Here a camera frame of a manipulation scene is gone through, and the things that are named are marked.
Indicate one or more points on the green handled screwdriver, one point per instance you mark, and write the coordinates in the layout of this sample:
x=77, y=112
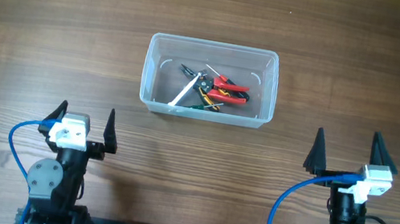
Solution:
x=211, y=107

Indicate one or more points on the clear plastic container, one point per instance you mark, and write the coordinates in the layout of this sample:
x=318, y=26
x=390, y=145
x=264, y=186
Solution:
x=253, y=68

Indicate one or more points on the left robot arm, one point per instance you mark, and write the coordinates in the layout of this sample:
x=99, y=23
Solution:
x=56, y=184

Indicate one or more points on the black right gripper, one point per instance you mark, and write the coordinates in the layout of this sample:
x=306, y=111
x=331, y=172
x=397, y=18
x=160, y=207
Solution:
x=316, y=160

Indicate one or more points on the red handled cutting pliers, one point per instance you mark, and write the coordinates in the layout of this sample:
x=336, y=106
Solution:
x=210, y=88

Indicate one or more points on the black red precision screwdriver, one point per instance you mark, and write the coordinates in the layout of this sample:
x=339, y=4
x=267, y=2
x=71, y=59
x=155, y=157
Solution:
x=228, y=88

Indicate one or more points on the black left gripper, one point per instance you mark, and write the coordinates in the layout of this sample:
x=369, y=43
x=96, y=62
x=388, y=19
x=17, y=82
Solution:
x=97, y=149

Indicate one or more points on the orange black needle-nose pliers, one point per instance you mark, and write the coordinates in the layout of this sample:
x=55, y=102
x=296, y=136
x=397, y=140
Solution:
x=188, y=72

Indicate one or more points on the small silver wrench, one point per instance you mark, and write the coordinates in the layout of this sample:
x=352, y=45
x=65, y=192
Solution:
x=183, y=94

